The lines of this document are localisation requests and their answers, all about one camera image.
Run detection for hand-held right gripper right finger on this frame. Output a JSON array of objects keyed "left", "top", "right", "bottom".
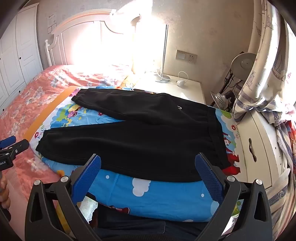
[{"left": 195, "top": 152, "right": 273, "bottom": 241}]

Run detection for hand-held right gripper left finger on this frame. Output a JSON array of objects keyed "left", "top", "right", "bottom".
[{"left": 25, "top": 153, "right": 102, "bottom": 241}]

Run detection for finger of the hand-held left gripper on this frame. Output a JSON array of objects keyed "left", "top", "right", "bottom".
[
  {"left": 0, "top": 138, "right": 30, "bottom": 160},
  {"left": 0, "top": 136, "right": 16, "bottom": 150}
]

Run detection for black pants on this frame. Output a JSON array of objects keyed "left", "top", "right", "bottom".
[{"left": 35, "top": 88, "right": 232, "bottom": 182}]

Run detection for person's left hand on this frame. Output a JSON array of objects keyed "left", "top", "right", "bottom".
[{"left": 0, "top": 179, "right": 11, "bottom": 209}]

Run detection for orange floral bedspread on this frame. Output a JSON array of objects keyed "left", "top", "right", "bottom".
[{"left": 0, "top": 64, "right": 137, "bottom": 239}]

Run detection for blue cartoon printed blanket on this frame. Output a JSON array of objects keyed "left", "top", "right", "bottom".
[{"left": 30, "top": 86, "right": 242, "bottom": 223}]

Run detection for cream drawer cabinet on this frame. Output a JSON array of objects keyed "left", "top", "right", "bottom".
[{"left": 231, "top": 109, "right": 292, "bottom": 190}]

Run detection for silver ribbed spotlight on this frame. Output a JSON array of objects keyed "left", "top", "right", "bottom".
[{"left": 210, "top": 91, "right": 228, "bottom": 109}]

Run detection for white nightstand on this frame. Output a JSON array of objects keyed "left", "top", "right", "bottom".
[{"left": 133, "top": 74, "right": 207, "bottom": 105}]

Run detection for red patterned box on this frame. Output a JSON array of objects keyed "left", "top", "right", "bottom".
[{"left": 285, "top": 119, "right": 296, "bottom": 163}]

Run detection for white wardrobe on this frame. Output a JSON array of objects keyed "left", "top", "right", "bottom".
[{"left": 0, "top": 2, "right": 44, "bottom": 112}]

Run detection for silver standing lamp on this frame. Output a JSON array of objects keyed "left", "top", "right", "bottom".
[{"left": 154, "top": 23, "right": 171, "bottom": 83}]

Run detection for white bed headboard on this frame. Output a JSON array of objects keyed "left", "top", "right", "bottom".
[{"left": 44, "top": 10, "right": 145, "bottom": 75}]

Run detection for grey round desk lamp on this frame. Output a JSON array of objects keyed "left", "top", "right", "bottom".
[{"left": 220, "top": 52, "right": 258, "bottom": 109}]

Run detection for printed striped curtain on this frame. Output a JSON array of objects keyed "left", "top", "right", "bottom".
[{"left": 232, "top": 0, "right": 296, "bottom": 232}]

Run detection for dark metal drawer handle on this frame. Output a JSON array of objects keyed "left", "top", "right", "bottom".
[{"left": 248, "top": 138, "right": 258, "bottom": 162}]

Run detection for white charger with cable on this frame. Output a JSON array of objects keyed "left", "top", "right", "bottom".
[{"left": 177, "top": 71, "right": 189, "bottom": 88}]

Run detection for wall socket panel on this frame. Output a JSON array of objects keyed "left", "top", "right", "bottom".
[{"left": 176, "top": 49, "right": 198, "bottom": 64}]

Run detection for white wall papers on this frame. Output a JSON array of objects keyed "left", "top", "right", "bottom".
[{"left": 47, "top": 13, "right": 57, "bottom": 34}]

